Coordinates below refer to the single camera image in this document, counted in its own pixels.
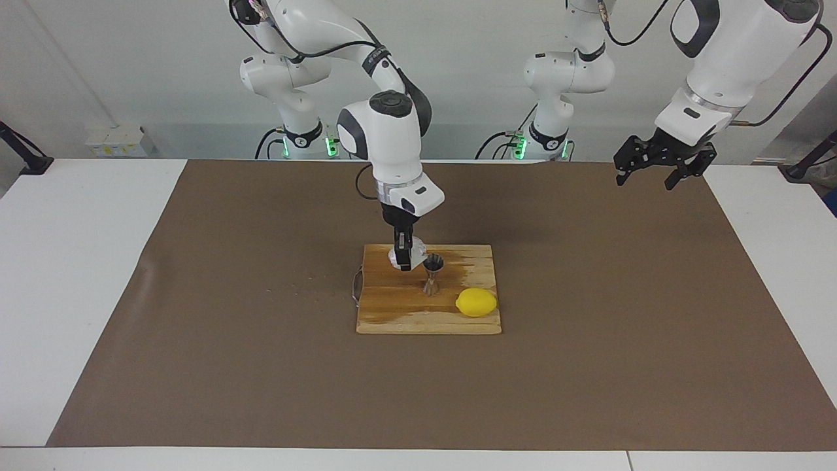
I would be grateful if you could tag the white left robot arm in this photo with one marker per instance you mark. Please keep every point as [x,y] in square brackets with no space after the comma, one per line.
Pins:
[726,59]

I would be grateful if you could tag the blue object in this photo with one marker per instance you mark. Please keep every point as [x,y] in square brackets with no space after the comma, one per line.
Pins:
[832,203]

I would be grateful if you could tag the yellow lemon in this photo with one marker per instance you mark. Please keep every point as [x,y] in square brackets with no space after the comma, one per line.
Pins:
[477,303]

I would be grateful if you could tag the wooden cutting board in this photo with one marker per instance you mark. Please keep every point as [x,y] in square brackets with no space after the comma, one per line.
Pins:
[405,314]

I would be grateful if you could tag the steel jigger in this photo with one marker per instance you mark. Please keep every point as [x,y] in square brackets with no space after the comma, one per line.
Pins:
[432,263]

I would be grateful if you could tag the clear plastic cup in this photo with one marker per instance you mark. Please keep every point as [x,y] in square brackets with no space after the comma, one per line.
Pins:
[419,248]

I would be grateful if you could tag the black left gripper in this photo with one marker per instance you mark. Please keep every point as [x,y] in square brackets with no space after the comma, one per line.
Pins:
[670,152]

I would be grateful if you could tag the white box stack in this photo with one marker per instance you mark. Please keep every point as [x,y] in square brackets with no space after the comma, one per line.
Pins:
[118,140]

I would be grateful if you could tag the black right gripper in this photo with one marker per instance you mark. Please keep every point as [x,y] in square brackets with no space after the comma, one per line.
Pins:
[400,219]

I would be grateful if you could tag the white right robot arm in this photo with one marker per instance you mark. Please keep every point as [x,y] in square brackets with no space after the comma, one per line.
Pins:
[392,144]

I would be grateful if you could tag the brown table mat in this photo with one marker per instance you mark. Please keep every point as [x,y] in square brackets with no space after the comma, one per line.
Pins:
[261,366]

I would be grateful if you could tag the black stand clamp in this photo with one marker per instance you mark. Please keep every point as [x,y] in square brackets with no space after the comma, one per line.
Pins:
[33,163]
[801,169]

